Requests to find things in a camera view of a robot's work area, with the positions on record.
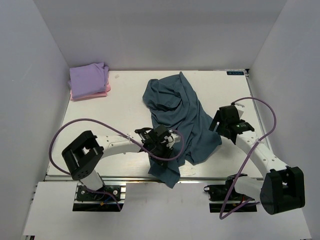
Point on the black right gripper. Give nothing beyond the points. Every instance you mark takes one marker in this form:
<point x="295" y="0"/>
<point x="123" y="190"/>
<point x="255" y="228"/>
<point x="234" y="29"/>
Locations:
<point x="217" y="118"/>

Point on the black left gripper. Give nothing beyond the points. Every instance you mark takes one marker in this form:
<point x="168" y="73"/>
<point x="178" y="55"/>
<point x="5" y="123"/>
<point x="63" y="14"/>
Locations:
<point x="168" y="148"/>

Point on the teal blue t shirt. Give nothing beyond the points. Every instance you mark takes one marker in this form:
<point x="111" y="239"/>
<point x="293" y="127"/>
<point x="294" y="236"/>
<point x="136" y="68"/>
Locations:
<point x="174" y="104"/>

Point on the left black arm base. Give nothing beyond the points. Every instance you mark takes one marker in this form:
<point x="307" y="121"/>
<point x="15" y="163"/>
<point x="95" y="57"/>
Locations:
<point x="110" y="198"/>

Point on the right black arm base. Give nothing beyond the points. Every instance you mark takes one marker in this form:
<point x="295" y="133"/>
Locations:
<point x="218" y="192"/>

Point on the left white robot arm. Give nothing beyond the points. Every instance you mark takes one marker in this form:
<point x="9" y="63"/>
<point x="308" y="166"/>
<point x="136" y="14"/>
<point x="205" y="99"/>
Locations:
<point x="82" y="155"/>

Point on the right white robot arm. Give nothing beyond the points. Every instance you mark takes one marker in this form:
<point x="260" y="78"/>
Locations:
<point x="282" y="188"/>

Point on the dark blue corner label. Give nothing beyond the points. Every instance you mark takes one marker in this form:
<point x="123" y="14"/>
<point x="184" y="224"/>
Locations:
<point x="235" y="73"/>

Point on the pink folded t shirt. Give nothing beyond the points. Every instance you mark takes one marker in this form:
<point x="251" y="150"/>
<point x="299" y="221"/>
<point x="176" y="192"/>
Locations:
<point x="100" y="93"/>

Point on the lavender folded t shirt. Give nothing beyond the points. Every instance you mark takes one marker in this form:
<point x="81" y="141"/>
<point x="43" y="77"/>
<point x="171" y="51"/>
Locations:
<point x="87" y="80"/>

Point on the aluminium front rail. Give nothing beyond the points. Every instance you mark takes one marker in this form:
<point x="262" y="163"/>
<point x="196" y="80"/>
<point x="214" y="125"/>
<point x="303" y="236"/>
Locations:
<point x="133" y="178"/>

